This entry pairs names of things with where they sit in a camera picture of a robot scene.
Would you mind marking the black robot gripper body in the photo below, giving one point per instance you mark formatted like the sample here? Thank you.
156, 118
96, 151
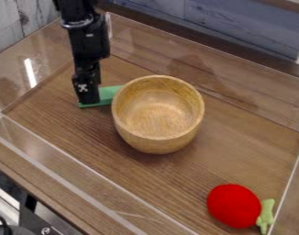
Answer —
90, 41

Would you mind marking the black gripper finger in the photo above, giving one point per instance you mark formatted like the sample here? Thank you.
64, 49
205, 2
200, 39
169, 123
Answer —
86, 81

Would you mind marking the green rectangular block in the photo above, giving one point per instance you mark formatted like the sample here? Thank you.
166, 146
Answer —
108, 94

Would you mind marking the brown wooden bowl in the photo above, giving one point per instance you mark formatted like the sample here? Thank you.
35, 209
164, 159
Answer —
158, 111

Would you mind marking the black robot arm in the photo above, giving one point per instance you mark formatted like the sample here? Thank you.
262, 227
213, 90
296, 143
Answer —
76, 10

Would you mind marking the red plush tomato toy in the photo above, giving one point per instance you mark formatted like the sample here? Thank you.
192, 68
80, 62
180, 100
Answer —
236, 206

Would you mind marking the clear acrylic corner bracket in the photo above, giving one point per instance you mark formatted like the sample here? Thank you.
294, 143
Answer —
109, 20

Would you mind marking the clear acrylic tray wall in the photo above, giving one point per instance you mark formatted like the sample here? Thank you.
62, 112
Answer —
86, 197

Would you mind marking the black table leg bracket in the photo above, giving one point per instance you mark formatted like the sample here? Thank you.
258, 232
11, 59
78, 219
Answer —
37, 217

